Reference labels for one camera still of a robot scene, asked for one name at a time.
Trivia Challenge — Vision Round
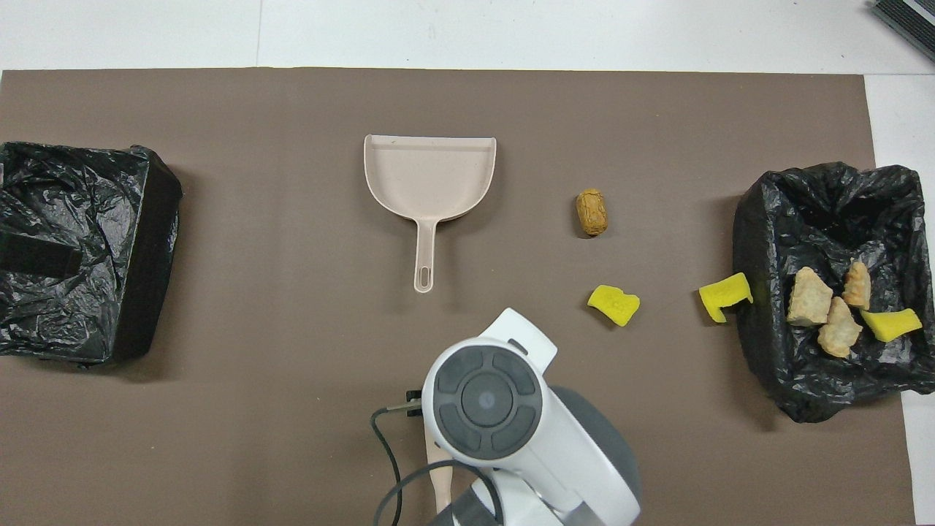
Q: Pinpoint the beige hand brush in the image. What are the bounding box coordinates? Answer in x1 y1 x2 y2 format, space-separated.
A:
425 438 457 516

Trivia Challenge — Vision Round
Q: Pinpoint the yellow sponge chunk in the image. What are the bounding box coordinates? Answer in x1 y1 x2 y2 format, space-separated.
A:
587 284 641 327

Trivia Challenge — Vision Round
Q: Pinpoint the beige plastic dustpan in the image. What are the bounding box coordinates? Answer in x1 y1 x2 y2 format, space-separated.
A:
363 134 497 294

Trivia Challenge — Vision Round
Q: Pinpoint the yellow sponge with notch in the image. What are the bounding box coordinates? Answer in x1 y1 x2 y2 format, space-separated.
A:
698 273 753 324

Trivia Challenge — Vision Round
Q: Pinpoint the pale croissant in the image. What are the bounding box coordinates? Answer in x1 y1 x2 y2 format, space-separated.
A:
787 267 834 327

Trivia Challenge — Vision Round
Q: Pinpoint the large striped croissant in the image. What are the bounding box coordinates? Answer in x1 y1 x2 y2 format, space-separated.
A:
817 296 863 359

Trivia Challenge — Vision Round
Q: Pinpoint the small striped croissant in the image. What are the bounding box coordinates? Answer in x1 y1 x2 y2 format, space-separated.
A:
842 262 872 310

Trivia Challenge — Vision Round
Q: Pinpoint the yellow sponge wedge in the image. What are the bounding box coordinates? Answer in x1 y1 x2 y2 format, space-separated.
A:
860 308 923 343

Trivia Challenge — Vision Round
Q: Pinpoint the flat bin with black bag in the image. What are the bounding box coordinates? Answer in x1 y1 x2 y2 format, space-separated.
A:
0 141 183 366

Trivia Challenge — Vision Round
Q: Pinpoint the open bin with black bag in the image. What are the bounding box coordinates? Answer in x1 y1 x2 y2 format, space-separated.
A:
733 161 935 424

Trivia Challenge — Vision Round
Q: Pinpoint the brown table mat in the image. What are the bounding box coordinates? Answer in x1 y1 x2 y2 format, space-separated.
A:
0 68 917 526

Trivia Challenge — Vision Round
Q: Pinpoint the brown bread roll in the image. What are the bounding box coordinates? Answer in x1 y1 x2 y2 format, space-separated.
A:
576 188 609 237

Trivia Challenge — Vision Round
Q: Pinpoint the dark ribbed object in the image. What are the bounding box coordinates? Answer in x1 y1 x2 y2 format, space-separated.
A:
871 0 935 63

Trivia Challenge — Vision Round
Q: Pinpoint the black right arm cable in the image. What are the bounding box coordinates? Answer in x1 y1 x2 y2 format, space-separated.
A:
369 400 505 526

